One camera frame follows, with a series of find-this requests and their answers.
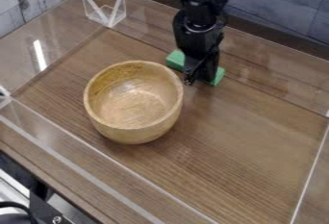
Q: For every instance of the black metal table bracket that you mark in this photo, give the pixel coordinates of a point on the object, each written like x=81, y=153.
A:
x=42, y=209

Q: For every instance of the clear acrylic corner bracket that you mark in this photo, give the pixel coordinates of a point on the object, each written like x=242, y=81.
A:
x=105, y=15

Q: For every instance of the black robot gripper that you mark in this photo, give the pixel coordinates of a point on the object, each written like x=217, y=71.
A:
x=198, y=25

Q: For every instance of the round wooden bowl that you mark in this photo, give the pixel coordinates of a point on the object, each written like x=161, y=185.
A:
x=133, y=101

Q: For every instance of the green rectangular block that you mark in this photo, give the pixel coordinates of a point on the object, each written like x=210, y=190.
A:
x=174, y=61

